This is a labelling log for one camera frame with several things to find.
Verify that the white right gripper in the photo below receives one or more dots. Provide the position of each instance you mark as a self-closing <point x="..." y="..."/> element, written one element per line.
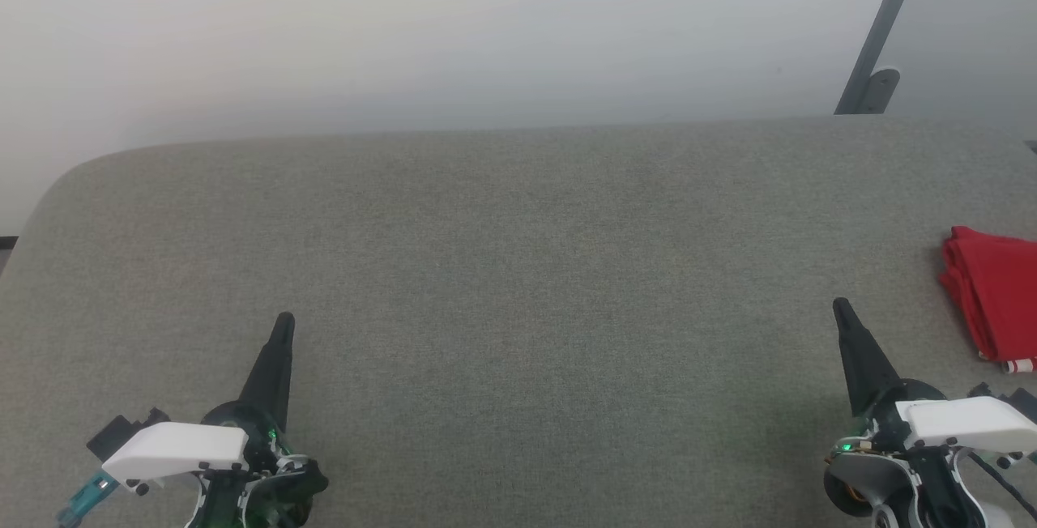
<point x="964" y="423"/>

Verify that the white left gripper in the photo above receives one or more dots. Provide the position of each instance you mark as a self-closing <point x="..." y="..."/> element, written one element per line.
<point x="178" y="447"/>

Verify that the red and white jersey shirt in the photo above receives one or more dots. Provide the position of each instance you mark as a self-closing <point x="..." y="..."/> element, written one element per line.
<point x="1000" y="293"/>

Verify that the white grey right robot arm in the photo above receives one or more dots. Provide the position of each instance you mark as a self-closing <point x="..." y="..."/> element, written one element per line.
<point x="883" y="487"/>

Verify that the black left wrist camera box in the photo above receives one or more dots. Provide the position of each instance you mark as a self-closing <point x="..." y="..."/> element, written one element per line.
<point x="121" y="431"/>

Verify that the black frame by wall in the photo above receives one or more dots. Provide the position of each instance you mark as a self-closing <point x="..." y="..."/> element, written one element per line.
<point x="6" y="249"/>

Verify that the dark metal wall bar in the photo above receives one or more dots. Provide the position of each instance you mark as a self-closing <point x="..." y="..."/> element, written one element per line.
<point x="879" y="34"/>

